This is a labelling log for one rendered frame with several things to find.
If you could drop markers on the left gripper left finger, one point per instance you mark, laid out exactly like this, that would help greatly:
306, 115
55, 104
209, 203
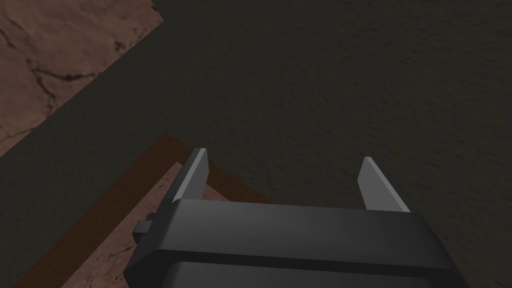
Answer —
193, 176

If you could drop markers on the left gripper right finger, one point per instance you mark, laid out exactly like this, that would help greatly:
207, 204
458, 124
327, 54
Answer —
378, 189

